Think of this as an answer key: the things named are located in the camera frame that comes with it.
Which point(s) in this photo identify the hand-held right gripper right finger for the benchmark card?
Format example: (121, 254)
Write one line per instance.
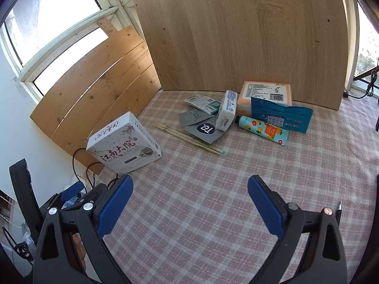
(265, 205)

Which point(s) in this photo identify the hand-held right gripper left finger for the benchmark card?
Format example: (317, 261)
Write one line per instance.
(115, 205)

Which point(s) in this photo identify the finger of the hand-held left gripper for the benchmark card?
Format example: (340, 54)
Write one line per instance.
(72, 190)

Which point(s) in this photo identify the white printed cardboard box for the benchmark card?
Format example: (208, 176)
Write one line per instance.
(124, 145)

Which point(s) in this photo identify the light grey foil sachet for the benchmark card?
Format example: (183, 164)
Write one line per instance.
(191, 117)

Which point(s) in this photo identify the white card blister package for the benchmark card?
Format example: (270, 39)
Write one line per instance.
(202, 101)

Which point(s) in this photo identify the pink checked tablecloth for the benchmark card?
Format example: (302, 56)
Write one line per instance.
(207, 183)

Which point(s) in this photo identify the teal fruit print cream tube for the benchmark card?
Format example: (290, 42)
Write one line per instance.
(263, 129)

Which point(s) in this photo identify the blue plastic pouch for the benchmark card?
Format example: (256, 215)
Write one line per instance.
(281, 115)

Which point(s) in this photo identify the dark grey sachet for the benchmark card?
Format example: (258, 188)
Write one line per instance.
(205, 130)

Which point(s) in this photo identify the wrapped bamboo chopsticks pair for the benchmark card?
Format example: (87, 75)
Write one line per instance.
(189, 138)

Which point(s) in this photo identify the white and blue tissue pack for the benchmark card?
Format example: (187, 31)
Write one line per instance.
(226, 112)

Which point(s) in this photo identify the slatted pine wood panel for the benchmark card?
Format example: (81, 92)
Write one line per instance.
(88, 80)

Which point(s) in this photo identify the orange and white tissue package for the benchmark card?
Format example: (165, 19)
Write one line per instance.
(263, 93)

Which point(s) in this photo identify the black tripod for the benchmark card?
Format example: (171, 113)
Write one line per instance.
(365, 74)

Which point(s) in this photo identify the small perforated wooden strip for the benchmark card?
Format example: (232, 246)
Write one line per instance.
(107, 25)

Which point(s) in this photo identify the white framed window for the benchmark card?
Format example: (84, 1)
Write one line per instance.
(59, 20)

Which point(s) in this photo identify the large light wooden board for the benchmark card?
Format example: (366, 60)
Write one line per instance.
(237, 35)

